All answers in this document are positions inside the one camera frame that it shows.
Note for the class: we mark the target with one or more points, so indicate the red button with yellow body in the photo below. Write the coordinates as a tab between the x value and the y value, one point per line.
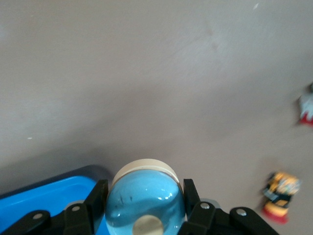
278	195

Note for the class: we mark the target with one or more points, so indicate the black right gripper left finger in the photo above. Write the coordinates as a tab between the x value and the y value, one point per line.
97	195

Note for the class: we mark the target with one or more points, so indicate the brown table mat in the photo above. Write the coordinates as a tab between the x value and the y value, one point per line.
146	73

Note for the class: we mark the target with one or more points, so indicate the blue dome bell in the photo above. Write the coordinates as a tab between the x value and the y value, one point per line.
144	195

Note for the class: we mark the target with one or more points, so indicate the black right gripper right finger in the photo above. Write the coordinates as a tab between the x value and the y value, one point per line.
192	195

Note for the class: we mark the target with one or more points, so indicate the white circuit breaker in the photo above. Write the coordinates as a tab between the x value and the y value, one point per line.
306	105

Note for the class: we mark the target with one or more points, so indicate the blue plastic tray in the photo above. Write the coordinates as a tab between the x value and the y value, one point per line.
49	193

